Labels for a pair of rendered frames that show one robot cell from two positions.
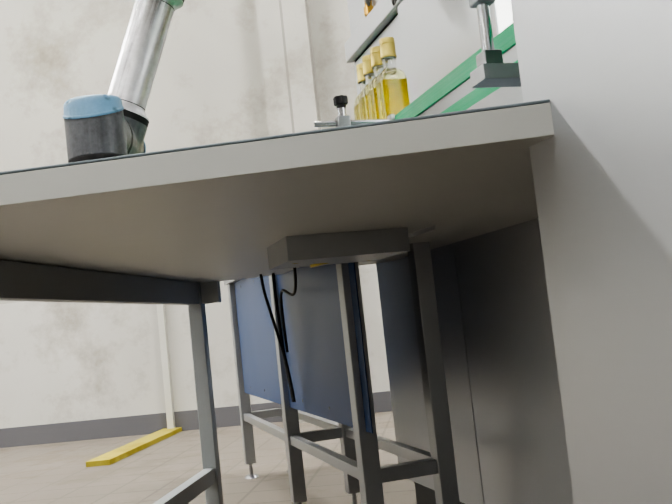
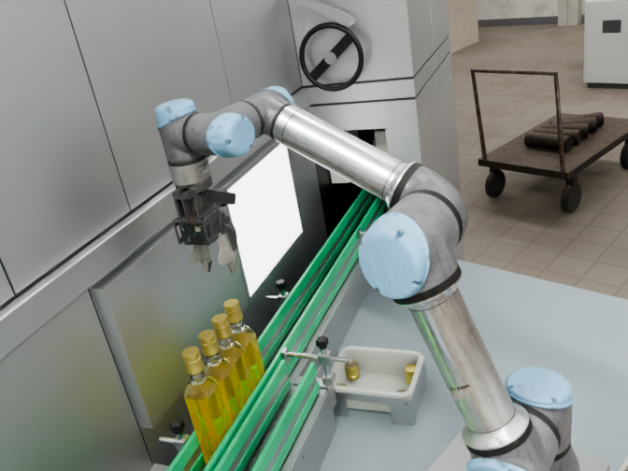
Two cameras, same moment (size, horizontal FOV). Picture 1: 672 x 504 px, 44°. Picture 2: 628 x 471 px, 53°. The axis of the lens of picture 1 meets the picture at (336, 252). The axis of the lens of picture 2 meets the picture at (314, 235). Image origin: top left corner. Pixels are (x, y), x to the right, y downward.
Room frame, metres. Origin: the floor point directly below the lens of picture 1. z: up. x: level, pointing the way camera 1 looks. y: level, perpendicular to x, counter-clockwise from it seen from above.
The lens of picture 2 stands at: (2.55, 0.76, 1.84)
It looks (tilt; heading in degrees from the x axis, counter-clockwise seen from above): 25 degrees down; 221
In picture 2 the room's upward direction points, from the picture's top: 10 degrees counter-clockwise
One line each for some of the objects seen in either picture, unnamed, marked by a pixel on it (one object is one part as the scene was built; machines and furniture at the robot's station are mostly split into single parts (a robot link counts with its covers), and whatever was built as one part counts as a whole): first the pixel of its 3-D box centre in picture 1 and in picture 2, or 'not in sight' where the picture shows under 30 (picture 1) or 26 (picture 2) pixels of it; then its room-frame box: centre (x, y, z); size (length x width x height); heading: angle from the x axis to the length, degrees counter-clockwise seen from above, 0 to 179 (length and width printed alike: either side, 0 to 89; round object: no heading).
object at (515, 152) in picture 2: not in sight; (560, 119); (-1.65, -0.50, 0.47); 1.20 x 0.70 x 0.95; 172
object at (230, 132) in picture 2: not in sight; (225, 131); (1.79, -0.05, 1.55); 0.11 x 0.11 x 0.08; 1
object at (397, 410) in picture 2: not in sight; (366, 384); (1.53, -0.03, 0.79); 0.27 x 0.17 x 0.08; 106
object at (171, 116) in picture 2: not in sight; (181, 132); (1.81, -0.15, 1.55); 0.09 x 0.08 x 0.11; 91
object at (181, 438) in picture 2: not in sight; (176, 445); (2.02, -0.17, 0.94); 0.07 x 0.04 x 0.13; 106
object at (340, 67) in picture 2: not in sight; (332, 56); (0.92, -0.43, 1.49); 0.21 x 0.05 x 0.21; 106
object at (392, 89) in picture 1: (395, 117); (247, 367); (1.79, -0.16, 0.99); 0.06 x 0.06 x 0.21; 15
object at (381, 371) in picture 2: not in sight; (376, 382); (1.52, 0.00, 0.80); 0.22 x 0.17 x 0.09; 106
